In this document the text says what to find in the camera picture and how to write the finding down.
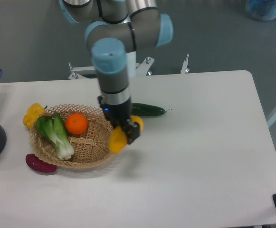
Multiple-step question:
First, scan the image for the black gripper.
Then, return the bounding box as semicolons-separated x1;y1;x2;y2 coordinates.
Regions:
97;95;140;144

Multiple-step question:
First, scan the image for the yellow mango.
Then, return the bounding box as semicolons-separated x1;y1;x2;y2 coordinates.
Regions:
108;115;144;154

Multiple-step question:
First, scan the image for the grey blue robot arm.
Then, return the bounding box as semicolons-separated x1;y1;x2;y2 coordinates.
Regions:
59;0;173;144

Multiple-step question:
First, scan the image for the woven wicker basket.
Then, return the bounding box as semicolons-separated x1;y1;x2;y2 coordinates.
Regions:
29;104;113;170

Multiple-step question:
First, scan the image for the green cucumber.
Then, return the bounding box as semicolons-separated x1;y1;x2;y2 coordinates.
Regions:
131;103;171;117

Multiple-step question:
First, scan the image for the orange fruit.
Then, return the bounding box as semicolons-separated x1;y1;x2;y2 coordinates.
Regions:
65;113;88;135

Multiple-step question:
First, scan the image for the green bok choy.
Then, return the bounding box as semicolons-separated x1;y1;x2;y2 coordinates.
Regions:
36;111;75;161

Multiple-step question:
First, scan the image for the yellow bell pepper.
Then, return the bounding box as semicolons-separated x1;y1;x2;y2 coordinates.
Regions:
23;103;45;129

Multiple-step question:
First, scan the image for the purple sweet potato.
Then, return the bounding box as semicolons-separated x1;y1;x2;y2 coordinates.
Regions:
25;153;57;173

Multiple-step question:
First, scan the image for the blue plastic bag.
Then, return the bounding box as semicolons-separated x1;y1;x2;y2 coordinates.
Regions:
245;0;276;22

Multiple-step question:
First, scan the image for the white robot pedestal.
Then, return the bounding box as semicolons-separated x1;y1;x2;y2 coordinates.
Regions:
68;52;190;80

